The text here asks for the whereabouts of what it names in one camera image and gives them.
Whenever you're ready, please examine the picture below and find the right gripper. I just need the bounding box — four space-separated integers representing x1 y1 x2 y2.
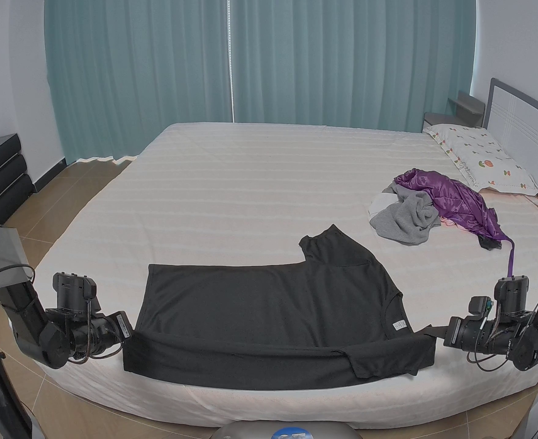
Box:
444 316 487 352

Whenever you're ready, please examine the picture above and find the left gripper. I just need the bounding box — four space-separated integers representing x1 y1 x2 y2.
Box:
91 310 133 351

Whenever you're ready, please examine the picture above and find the black T-shirt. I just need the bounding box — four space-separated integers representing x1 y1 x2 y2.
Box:
123 225 448 391

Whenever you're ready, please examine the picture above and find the bed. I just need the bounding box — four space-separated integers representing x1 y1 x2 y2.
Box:
31 78 538 429

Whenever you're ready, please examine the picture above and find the grey knit garment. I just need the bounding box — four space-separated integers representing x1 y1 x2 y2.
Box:
369 191 442 247

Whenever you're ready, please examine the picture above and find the purple satin garment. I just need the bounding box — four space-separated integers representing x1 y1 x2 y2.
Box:
393 168 516 279

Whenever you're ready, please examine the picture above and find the white garment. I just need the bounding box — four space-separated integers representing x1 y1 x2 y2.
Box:
369 193 400 218

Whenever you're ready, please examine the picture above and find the white printed pillow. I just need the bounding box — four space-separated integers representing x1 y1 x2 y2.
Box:
423 124 538 196

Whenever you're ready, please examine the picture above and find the grey bedside table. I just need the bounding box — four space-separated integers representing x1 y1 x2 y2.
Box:
423 91 486 132

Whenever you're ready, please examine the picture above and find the blue-green curtain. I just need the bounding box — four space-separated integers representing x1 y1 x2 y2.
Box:
44 0 235 166
229 0 480 132

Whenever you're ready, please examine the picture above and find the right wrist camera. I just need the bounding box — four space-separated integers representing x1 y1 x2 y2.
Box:
469 296 494 315

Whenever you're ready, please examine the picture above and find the black cable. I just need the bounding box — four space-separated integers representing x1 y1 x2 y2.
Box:
0 265 36 291

